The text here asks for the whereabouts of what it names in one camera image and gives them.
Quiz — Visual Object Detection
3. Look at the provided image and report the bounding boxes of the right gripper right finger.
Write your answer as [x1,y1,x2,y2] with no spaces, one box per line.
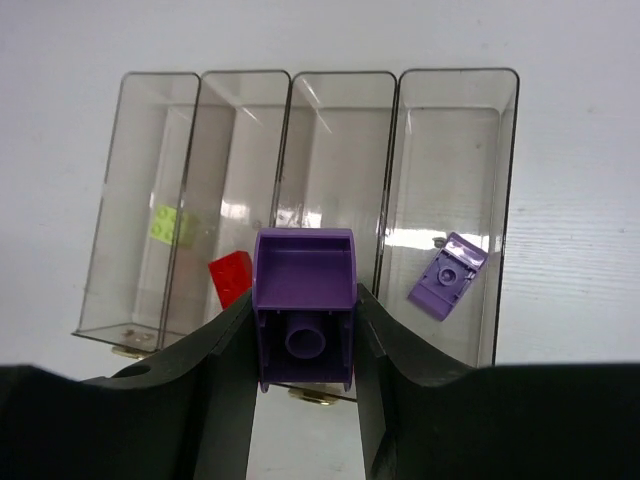
[355,287,639,479]

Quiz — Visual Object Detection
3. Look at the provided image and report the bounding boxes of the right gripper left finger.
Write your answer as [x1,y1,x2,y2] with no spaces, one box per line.
[1,294,258,479]

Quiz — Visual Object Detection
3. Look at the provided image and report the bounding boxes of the purple lego piece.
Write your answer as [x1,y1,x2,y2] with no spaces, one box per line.
[408,232,489,321]

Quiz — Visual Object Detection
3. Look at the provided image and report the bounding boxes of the red lego brick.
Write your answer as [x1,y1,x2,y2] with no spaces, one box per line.
[208,250,253,309]

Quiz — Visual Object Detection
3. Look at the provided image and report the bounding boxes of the purple lego brick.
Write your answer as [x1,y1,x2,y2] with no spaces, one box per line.
[251,228,357,392]

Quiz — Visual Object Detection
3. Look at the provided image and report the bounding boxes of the lime green lego brick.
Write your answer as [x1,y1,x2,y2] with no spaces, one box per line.
[149,205,200,248]

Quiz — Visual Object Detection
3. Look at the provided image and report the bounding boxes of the clear bin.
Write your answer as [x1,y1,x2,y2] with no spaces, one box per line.
[271,71,397,287]
[377,68,520,367]
[75,72,201,353]
[162,70,291,346]

